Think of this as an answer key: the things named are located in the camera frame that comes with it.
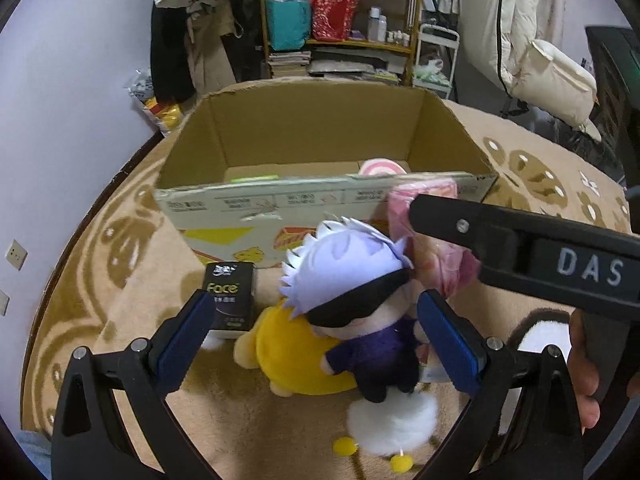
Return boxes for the black tissue pack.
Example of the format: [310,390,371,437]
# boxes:
[202,261,257,333]

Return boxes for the teal bag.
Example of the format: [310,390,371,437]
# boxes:
[264,0,312,52]

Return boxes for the dark hanging garment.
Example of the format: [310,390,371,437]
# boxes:
[230,0,263,83]

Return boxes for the white bottles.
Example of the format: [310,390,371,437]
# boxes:
[369,6,388,42]

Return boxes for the pile of magazines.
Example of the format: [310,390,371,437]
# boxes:
[307,50,406,83]

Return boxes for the pink plush toy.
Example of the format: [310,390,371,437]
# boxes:
[387,182,481,297]

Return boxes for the black coat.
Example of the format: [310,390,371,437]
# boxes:
[150,7,193,103]

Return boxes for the stack of books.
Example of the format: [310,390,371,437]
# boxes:
[267,50,313,78]

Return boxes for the cardboard box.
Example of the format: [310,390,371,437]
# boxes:
[154,84,500,268]

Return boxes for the beige coat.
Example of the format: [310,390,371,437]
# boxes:
[185,7,238,106]

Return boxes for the black desk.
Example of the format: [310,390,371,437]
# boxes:
[585,25,640,186]

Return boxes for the yellow plush toy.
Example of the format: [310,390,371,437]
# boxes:
[233,305,358,398]

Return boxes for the white recliner chair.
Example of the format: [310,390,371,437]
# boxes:
[459,0,603,141]

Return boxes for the green and white bag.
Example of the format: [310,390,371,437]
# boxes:
[415,60,451,86]

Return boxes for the white metal cart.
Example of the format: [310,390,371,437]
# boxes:
[412,23,460,101]

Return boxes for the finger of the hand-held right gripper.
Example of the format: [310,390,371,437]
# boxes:
[409,194,533,281]

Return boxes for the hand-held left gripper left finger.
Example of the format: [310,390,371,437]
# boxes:
[50,290,221,480]

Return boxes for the red patterned bag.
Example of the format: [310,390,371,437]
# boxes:
[310,0,358,42]

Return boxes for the white fluffy plush toy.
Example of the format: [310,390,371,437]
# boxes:
[332,392,441,473]

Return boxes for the white fuzzy slipper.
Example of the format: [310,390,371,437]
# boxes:
[515,310,573,356]

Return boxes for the white-haired plush doll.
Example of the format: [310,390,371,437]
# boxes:
[279,216,436,403]

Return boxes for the beige floral rug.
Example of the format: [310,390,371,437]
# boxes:
[30,80,633,480]

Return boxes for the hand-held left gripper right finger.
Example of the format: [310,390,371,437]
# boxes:
[417,289,586,480]

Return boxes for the person's right hand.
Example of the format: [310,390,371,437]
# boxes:
[567,307,601,431]

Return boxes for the wooden shelf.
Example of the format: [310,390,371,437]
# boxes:
[257,0,423,86]

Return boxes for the blue cloth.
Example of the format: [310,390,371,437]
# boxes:
[17,430,53,480]

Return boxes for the clear bag of toys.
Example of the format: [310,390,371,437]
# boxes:
[125,67,183,136]

